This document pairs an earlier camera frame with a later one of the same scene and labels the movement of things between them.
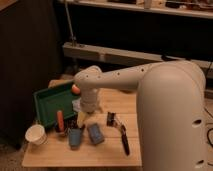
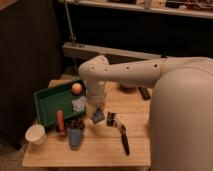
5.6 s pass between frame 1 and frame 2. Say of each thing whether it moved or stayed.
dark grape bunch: stayed
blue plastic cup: stayed
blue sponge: moved
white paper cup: stayed
